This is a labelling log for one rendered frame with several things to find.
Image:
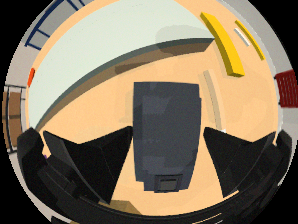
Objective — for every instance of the yellow flat bar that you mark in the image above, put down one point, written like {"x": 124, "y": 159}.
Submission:
{"x": 251, "y": 38}
{"x": 229, "y": 56}

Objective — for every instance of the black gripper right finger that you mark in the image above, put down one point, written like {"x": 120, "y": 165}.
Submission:
{"x": 232, "y": 157}

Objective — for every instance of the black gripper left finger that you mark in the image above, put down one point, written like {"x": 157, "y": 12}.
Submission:
{"x": 98, "y": 162}

